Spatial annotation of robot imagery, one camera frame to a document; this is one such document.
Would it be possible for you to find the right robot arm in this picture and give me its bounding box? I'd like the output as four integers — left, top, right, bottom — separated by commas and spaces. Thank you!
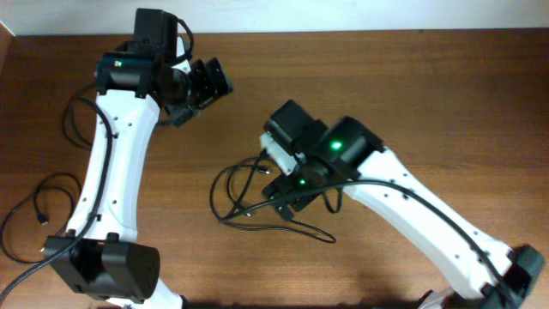
260, 100, 545, 308

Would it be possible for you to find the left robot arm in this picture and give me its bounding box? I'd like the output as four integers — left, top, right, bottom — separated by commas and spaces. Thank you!
44, 9, 232, 308

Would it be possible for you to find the black usb cable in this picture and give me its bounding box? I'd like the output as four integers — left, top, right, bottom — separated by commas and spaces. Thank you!
61, 83, 172, 151
208, 149, 338, 245
0, 172, 83, 265

